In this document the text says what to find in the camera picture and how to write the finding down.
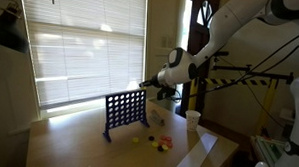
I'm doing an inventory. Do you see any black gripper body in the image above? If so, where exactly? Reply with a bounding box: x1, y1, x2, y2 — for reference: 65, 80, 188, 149
146, 74, 165, 90

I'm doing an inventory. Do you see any small white card box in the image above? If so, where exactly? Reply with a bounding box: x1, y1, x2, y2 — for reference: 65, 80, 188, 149
149, 109, 167, 127

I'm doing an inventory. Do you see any white paper cup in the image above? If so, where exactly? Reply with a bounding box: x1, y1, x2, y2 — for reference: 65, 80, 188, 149
184, 109, 202, 132

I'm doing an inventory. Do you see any dark wooden door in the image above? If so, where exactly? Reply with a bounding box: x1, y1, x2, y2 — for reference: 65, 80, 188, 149
179, 0, 222, 119

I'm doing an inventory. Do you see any white window blind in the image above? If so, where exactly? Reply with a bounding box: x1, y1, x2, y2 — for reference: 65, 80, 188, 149
17, 0, 148, 111

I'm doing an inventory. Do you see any yellow black striped barrier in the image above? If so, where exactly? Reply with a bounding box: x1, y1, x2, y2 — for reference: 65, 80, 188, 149
187, 75, 280, 139

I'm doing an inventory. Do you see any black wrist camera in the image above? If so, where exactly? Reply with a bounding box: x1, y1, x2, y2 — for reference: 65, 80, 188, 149
156, 86, 177, 102

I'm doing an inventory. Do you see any blue connect four frame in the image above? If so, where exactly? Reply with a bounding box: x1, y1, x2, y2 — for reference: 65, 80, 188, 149
101, 87, 152, 145

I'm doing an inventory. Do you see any black camera boom stand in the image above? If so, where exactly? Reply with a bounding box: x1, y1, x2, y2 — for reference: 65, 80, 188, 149
211, 50, 296, 87

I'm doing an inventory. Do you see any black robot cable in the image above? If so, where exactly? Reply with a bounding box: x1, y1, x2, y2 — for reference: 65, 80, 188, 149
188, 24, 299, 104

